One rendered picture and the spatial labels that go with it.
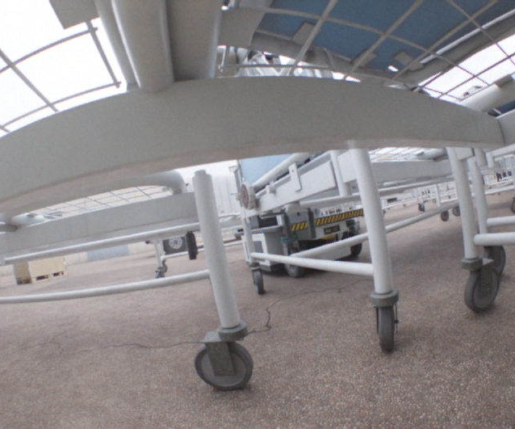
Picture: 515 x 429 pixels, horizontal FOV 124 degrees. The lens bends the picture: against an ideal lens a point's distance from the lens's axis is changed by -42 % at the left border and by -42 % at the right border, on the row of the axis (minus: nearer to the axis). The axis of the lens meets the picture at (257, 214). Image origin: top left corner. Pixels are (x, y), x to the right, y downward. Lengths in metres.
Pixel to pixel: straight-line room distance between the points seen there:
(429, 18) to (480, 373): 0.54
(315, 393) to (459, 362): 0.30
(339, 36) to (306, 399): 0.56
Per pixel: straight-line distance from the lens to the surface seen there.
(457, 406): 0.46
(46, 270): 6.10
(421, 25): 0.32
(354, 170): 0.49
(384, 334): 0.53
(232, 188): 8.43
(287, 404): 0.49
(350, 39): 0.30
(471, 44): 0.37
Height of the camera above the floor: 0.34
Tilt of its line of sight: 3 degrees up
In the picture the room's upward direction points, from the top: 11 degrees counter-clockwise
